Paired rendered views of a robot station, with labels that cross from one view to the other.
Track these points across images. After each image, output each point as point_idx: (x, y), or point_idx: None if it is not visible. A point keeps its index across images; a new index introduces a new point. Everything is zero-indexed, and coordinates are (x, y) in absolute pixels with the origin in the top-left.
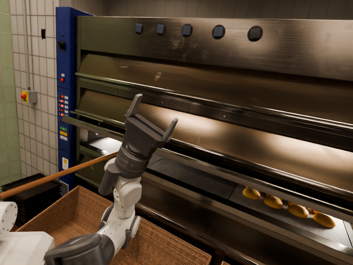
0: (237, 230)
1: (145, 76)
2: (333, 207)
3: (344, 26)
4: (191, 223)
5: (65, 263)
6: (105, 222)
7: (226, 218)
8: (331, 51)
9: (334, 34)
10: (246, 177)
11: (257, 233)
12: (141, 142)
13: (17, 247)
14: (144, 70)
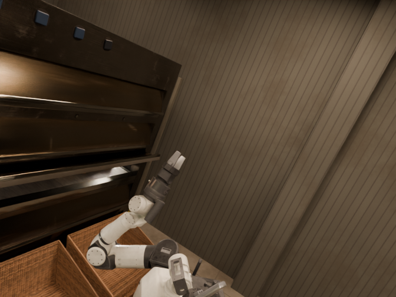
0: (75, 204)
1: None
2: (144, 157)
3: (148, 53)
4: (36, 229)
5: None
6: (109, 254)
7: (66, 202)
8: (141, 67)
9: (144, 57)
10: (109, 162)
11: (88, 196)
12: (173, 177)
13: (170, 277)
14: None
